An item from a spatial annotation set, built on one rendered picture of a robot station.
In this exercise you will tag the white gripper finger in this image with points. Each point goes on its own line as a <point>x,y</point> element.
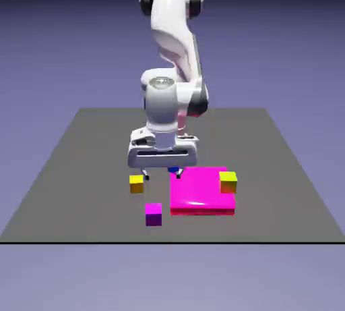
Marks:
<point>179,173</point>
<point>146,174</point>

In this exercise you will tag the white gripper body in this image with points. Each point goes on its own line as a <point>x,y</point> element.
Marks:
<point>161,160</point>

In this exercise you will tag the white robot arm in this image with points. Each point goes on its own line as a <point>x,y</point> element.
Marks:
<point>168,46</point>

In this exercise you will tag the small blue cube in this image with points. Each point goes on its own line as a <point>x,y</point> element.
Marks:
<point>172,170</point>

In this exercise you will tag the small yellow cube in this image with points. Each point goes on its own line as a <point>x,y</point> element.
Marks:
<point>136,183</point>

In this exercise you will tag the small magenta cube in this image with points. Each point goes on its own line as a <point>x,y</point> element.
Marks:
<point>153,214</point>

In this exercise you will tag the small yellow-green cube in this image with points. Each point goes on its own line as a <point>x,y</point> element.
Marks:
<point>228,182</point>

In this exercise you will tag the large pink box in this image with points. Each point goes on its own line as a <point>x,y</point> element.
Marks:
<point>199,192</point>

